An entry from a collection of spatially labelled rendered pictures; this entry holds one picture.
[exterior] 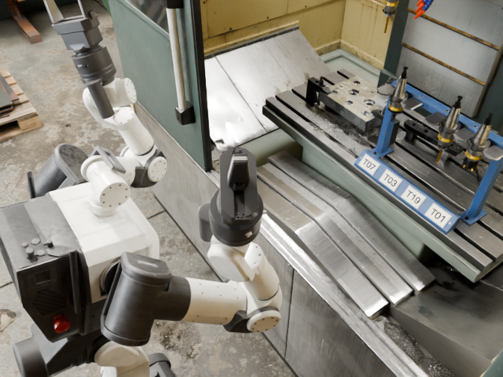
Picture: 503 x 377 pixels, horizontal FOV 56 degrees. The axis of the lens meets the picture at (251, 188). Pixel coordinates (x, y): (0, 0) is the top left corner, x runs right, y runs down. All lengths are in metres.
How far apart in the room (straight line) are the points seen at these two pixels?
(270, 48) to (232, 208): 2.25
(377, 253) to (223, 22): 1.51
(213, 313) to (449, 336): 0.88
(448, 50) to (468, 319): 1.18
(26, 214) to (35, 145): 2.69
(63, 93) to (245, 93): 2.07
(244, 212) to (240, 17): 2.15
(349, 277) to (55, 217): 1.09
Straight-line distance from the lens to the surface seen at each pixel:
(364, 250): 1.84
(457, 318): 1.73
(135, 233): 1.03
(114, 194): 1.00
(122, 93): 1.25
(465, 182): 1.99
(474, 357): 1.64
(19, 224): 1.08
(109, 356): 1.35
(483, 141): 1.61
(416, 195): 1.79
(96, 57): 1.22
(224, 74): 2.67
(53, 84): 4.46
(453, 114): 1.64
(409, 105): 1.74
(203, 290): 1.00
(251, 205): 0.68
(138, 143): 1.37
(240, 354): 2.39
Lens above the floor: 2.13
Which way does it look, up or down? 44 degrees down
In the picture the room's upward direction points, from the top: straight up
